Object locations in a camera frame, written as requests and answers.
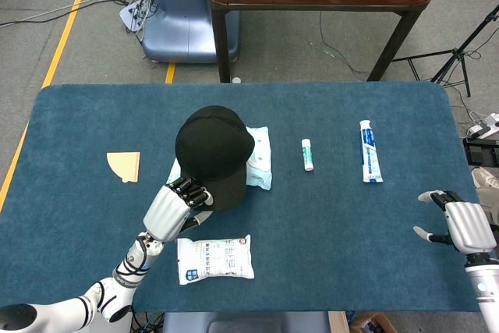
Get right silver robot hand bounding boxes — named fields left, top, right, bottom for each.
left=412, top=190, right=497, bottom=255

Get black baseball cap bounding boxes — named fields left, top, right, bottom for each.
left=175, top=105, right=256, bottom=212

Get white power strip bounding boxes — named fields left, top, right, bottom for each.
left=466, top=112, right=499, bottom=140

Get beige wooden board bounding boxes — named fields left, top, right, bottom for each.
left=329, top=311, right=350, bottom=333

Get light blue wet wipes pack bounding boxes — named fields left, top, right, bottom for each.
left=244, top=126, right=273, bottom=191

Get blue grey machine base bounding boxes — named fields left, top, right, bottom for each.
left=140, top=0, right=241, bottom=64

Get brown cardboard box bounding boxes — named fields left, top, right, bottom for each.
left=350, top=311, right=398, bottom=333

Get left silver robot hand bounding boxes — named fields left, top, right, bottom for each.
left=143, top=175, right=214, bottom=243

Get white panel with plugs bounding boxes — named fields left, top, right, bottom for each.
left=119, top=0, right=151, bottom=34

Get blue white toothpaste tube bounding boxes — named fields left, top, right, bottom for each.
left=359, top=119, right=384, bottom=184

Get thin black floor cable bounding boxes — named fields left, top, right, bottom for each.
left=318, top=11, right=370, bottom=75

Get white printed snack bag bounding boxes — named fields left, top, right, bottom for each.
left=176, top=234, right=256, bottom=286

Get white beige sneaker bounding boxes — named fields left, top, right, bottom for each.
left=471, top=167, right=499, bottom=190

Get white green glue stick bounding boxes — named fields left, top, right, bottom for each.
left=300, top=138, right=315, bottom=172

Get beige fan-shaped card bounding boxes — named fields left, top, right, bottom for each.
left=106, top=151, right=141, bottom=184

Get black cables under table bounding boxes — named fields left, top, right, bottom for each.
left=132, top=311, right=165, bottom=333

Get black tripod stand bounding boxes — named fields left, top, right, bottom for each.
left=391, top=3, right=499, bottom=98

